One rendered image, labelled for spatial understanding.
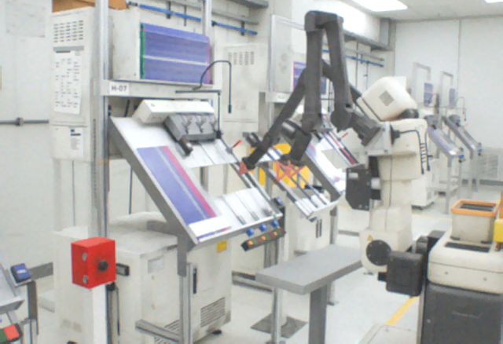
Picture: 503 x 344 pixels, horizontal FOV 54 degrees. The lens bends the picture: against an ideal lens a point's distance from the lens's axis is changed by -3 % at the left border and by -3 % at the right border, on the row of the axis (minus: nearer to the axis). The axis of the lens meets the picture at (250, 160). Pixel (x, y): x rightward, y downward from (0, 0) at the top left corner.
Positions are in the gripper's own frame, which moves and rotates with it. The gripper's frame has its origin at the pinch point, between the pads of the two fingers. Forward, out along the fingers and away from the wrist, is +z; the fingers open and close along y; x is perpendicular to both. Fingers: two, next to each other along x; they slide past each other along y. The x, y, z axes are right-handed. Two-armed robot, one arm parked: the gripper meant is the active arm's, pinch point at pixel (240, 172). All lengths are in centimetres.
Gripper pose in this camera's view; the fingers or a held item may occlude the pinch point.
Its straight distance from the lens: 259.0
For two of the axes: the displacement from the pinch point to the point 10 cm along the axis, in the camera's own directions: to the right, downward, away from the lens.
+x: 5.8, 7.5, -3.1
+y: -5.5, 0.8, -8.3
